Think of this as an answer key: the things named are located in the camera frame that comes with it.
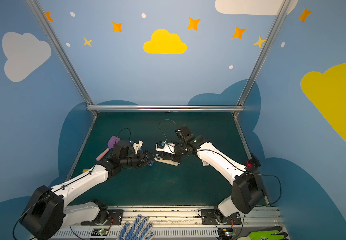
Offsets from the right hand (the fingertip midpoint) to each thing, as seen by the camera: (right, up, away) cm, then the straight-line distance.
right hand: (166, 152), depth 79 cm
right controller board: (+30, -37, -8) cm, 49 cm away
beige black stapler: (+1, -2, -8) cm, 8 cm away
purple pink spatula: (-40, +1, +22) cm, 46 cm away
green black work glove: (+51, -37, -9) cm, 64 cm away
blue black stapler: (-11, -10, +14) cm, 20 cm away
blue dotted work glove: (-12, -36, -9) cm, 39 cm away
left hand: (-5, -3, -1) cm, 7 cm away
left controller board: (-32, -37, -9) cm, 50 cm away
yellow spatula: (-49, -13, +9) cm, 52 cm away
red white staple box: (+24, -9, +14) cm, 29 cm away
